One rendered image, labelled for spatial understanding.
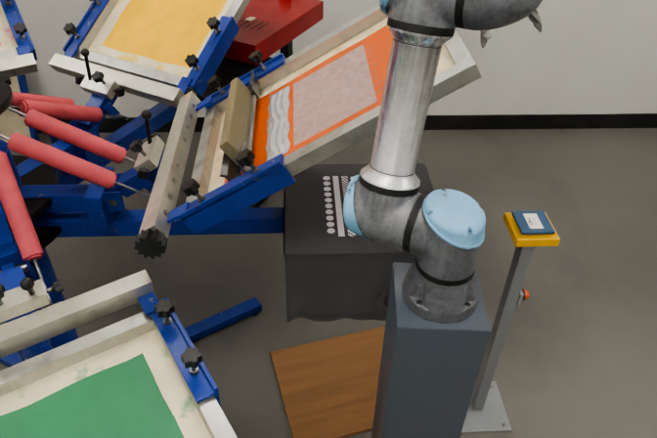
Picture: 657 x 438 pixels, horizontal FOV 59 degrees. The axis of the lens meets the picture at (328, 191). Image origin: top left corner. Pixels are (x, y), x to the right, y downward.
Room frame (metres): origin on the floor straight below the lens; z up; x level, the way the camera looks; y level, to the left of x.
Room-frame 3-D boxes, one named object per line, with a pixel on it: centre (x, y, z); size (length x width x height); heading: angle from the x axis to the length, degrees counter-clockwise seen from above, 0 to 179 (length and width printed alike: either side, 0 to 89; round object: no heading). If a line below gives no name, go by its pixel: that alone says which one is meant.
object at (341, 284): (1.25, -0.11, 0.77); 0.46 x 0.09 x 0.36; 94
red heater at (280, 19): (2.63, 0.39, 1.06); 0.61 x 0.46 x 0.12; 154
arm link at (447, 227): (0.83, -0.23, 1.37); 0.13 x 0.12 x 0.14; 64
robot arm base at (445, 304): (0.83, -0.23, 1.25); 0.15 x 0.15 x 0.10
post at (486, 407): (1.35, -0.61, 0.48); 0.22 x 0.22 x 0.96; 4
